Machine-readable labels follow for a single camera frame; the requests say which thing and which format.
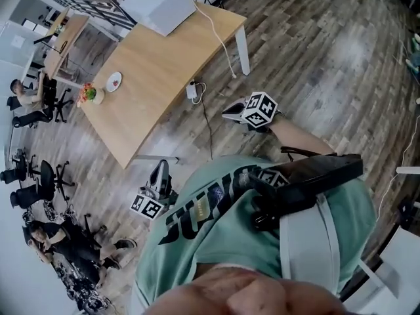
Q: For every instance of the pile of floor equipment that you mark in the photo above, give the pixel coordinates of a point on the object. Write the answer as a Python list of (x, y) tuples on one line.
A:
[(75, 284)]

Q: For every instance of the white table leg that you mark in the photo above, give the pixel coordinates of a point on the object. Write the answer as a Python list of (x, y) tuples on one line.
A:
[(243, 51)]

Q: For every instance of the white microwave oven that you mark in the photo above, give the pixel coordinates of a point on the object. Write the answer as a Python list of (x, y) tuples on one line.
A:
[(157, 5)]

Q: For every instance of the white power strip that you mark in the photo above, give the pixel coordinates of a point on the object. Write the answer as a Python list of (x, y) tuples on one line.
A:
[(192, 90)]

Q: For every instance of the white round plate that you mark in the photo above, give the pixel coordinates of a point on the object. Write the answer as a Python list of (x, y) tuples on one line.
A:
[(111, 77)]

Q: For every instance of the person's head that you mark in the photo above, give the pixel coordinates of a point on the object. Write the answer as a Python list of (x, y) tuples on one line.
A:
[(246, 294)]

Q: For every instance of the black chest-mounted device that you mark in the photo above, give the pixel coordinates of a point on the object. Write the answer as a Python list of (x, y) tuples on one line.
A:
[(311, 182)]

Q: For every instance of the flowers in white pot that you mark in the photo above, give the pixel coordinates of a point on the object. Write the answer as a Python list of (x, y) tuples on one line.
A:
[(93, 94)]

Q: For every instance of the black office chair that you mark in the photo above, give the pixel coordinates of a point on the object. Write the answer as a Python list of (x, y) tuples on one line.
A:
[(57, 100), (16, 172), (42, 182), (29, 118)]

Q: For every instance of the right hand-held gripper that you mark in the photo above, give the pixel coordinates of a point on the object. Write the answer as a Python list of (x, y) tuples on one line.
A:
[(259, 110)]

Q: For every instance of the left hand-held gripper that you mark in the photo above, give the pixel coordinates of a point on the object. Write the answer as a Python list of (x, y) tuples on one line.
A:
[(147, 207)]

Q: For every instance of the person's right forearm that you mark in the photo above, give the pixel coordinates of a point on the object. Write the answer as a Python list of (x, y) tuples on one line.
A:
[(302, 139)]

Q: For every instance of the person's green t-shirt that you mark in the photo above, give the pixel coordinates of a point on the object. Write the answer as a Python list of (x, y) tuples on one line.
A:
[(210, 258)]

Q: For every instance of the black metal railing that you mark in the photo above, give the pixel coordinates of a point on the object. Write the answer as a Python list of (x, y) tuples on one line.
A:
[(98, 10)]

